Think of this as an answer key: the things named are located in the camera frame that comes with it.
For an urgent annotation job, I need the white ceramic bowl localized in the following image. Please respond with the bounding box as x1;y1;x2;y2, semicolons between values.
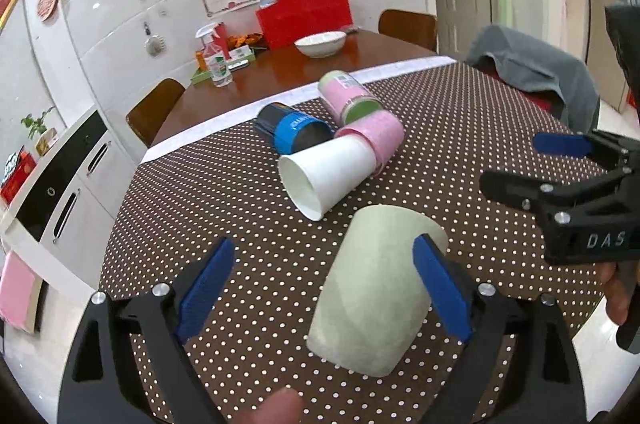
294;31;347;59

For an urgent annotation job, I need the pink green canister cup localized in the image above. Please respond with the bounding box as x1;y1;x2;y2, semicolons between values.
318;71;383;126

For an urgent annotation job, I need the white black sideboard cabinet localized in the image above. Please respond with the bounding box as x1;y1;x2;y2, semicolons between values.
1;109;134;298

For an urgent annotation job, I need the black blue cup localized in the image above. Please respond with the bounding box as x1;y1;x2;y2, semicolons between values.
253;102;334;155

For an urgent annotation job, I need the person's right hand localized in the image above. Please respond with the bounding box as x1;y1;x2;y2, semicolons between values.
596;262;630;326

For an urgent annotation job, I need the brown polka dot tablecloth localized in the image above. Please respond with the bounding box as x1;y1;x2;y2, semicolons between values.
100;63;601;423

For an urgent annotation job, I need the pink sleeved paper cup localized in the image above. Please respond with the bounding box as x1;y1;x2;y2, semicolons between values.
335;110;405;176

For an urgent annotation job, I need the hanging round brush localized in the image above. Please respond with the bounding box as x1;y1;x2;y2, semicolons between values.
143;22;166;57

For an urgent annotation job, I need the person's left thumb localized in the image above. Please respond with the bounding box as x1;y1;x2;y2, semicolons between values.
233;387;304;424

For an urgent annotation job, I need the brown wooden chair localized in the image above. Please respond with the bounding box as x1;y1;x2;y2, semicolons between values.
378;9;438;52
126;78;186;148

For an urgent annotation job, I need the pink towel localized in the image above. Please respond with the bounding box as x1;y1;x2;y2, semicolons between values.
0;251;42;334

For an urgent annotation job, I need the small potted green plant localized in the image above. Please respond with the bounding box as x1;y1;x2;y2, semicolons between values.
21;106;58;158

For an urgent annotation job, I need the red box on sideboard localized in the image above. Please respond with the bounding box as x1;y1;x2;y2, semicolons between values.
1;147;36;205

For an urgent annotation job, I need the grey jacket on chair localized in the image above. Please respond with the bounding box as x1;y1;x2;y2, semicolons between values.
464;23;600;132

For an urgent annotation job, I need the clear spray bottle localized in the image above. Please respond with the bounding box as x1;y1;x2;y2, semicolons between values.
195;22;232;87

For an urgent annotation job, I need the green tray with items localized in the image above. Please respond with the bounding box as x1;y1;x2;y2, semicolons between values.
191;46;255;87

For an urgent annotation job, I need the brown wooden chair far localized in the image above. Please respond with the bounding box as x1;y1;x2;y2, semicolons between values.
378;9;438;52

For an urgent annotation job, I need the light green paper cup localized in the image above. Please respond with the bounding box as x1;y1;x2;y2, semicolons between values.
306;205;448;378

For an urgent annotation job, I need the red gift bag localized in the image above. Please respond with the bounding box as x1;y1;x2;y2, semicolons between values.
256;0;354;50

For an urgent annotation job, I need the white paper cup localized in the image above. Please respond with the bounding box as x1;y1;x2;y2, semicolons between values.
278;135;378;222

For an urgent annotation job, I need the brown wooden chair left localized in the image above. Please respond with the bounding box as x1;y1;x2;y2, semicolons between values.
126;78;186;148

